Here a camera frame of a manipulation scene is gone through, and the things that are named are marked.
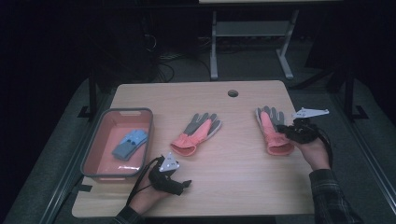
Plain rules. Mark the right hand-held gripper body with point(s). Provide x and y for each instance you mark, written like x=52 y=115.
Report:
x=303 y=132

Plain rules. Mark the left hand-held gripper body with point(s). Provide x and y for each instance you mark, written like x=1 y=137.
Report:
x=165 y=180

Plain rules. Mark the pink and grey glove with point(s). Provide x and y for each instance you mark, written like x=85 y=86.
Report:
x=272 y=137
x=196 y=132

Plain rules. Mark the blue knitted glove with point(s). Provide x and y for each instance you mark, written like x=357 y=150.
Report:
x=144 y=143

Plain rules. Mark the blue glove with dark dots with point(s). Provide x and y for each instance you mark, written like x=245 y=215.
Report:
x=132 y=140

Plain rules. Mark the pink plastic bin grey rim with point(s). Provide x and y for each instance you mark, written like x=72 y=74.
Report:
x=106 y=161

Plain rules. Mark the person's right hand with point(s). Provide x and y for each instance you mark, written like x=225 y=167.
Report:
x=316 y=154

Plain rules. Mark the person's left hand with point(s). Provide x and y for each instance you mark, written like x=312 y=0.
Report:
x=144 y=196

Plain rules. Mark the black metal stand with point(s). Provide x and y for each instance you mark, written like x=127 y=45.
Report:
x=349 y=93
x=92 y=93

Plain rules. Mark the black tape strip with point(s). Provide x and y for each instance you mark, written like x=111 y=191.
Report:
x=84 y=188

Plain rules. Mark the grey metal stand frame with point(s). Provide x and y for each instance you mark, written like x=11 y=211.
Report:
x=252 y=29

